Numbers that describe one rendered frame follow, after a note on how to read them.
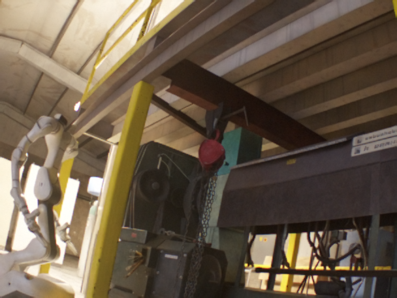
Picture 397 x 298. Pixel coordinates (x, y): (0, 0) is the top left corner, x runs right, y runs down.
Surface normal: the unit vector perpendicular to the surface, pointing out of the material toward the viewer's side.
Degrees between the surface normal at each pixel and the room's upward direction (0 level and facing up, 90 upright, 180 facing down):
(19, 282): 90
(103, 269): 90
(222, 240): 72
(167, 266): 90
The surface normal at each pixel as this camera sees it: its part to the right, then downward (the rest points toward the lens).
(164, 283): -0.59, -0.39
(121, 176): 0.54, -0.20
